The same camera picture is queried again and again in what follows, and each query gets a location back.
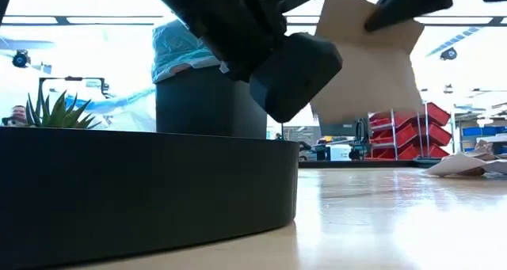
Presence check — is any black aluminium table frame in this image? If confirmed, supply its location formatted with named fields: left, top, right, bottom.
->
left=298, top=159, right=443, bottom=169

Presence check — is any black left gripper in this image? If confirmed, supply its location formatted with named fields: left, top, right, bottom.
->
left=249, top=32, right=344, bottom=124

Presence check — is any brown cardboard piece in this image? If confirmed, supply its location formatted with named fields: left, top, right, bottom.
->
left=310, top=0, right=425, bottom=125

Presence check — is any person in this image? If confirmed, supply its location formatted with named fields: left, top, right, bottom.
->
left=1, top=104, right=29, bottom=127

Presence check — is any black ceiling spotlight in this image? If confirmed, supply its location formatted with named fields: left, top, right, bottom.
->
left=438, top=47, right=459, bottom=63
left=10, top=49, right=32, bottom=70

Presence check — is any black computer monitor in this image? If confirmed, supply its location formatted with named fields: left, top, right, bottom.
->
left=318, top=117, right=372, bottom=144

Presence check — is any black overhead frame bar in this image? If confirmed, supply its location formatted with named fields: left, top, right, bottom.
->
left=0, top=14, right=507, bottom=29

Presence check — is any blue plastic trash bag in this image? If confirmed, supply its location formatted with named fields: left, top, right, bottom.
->
left=151, top=18, right=223, bottom=85

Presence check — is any black plastic bin lid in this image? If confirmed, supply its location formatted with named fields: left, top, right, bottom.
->
left=0, top=126, right=301, bottom=270

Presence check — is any black plastic trash bin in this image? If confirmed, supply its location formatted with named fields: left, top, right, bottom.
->
left=154, top=65, right=269, bottom=140

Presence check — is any shelf with blue bins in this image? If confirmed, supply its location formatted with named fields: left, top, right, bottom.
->
left=459, top=121, right=507, bottom=156

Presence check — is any black metal stand frame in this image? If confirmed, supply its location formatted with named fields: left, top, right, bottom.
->
left=37, top=75, right=111, bottom=119

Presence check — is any spiky green potted plant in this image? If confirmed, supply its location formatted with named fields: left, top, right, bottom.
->
left=25, top=88, right=102, bottom=130

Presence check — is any crumpled brown paper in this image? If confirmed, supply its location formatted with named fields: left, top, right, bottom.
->
left=467, top=138, right=502, bottom=162

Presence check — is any white plastic trash bag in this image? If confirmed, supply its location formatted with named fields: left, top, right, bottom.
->
left=65, top=86, right=158, bottom=133

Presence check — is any white box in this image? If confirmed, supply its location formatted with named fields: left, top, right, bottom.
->
left=327, top=143, right=353, bottom=162

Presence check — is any red storage bin rack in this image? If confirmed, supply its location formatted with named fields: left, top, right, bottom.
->
left=367, top=101, right=453, bottom=162

